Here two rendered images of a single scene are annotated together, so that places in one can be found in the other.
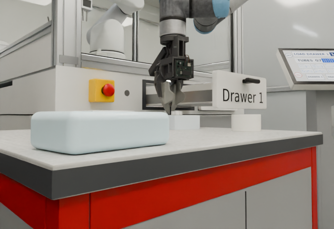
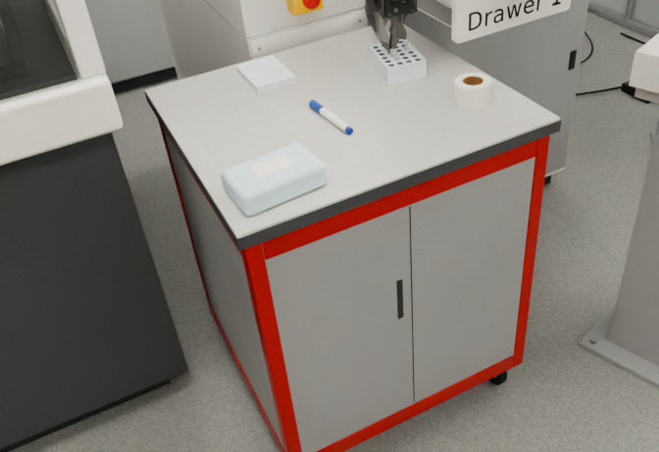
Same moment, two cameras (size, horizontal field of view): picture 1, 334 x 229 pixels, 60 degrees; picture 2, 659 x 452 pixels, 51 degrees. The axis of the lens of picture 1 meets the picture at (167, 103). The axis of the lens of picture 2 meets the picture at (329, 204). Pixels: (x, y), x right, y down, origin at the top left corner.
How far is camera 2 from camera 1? 0.83 m
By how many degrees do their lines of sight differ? 43
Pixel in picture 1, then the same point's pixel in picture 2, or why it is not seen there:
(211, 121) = not seen: outside the picture
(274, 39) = not seen: outside the picture
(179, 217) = (332, 238)
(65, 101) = (256, 19)
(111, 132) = (273, 198)
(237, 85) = not seen: outside the picture
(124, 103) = not seen: outside the picture
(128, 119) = (285, 184)
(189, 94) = (430, 3)
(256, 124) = (478, 100)
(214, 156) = (363, 198)
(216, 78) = (456, 3)
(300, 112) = not seen: outside the picture
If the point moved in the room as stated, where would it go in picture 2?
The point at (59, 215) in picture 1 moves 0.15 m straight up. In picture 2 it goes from (245, 253) to (228, 174)
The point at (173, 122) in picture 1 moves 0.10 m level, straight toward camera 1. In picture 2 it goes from (386, 75) to (373, 100)
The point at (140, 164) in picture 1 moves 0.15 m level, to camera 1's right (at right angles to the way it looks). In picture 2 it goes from (291, 222) to (385, 233)
